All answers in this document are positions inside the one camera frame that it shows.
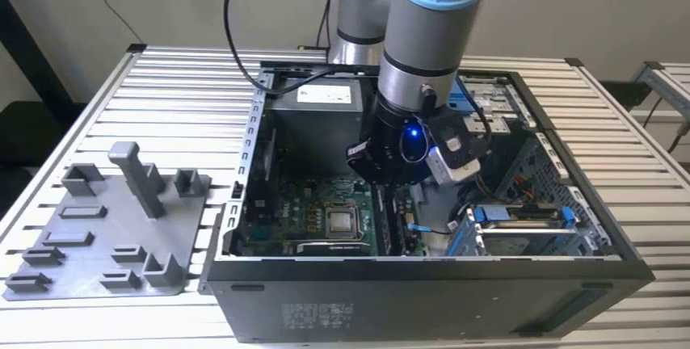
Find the grey power supply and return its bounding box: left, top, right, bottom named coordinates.
left=263, top=78, right=379, bottom=176

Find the blue drive cage latch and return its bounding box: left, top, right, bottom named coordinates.
left=450, top=82, right=471, bottom=112

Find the silver CPU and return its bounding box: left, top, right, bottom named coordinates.
left=326, top=209, right=360, bottom=237

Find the green motherboard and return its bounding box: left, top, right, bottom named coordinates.
left=236, top=177, right=427, bottom=257

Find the black case fan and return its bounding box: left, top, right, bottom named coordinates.
left=483, top=138, right=532, bottom=188

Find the grey metal drive cage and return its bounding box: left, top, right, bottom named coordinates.
left=450, top=76, right=535, bottom=184

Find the blue disk carrier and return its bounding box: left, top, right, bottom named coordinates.
left=446, top=204, right=594, bottom=257

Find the black graphics card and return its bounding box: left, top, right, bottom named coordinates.
left=295, top=239, right=374, bottom=257

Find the black open PC case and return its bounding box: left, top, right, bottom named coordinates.
left=196, top=60, right=657, bottom=344

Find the grey parts rack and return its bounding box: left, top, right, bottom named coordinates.
left=0, top=141, right=215, bottom=301

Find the slatted metal side table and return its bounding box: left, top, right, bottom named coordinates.
left=633, top=61, right=690, bottom=124

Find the black bulky floor object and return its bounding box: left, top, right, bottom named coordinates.
left=0, top=100, right=81, bottom=180

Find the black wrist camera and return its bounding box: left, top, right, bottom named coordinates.
left=430, top=112, right=491, bottom=168

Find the blue wire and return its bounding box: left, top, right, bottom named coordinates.
left=407, top=223, right=451, bottom=235

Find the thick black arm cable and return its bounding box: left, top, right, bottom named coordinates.
left=221, top=0, right=382, bottom=96

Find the thin black wall wire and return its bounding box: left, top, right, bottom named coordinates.
left=72, top=0, right=145, bottom=45

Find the black slanted stand post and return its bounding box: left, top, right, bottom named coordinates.
left=0, top=0, right=75, bottom=103

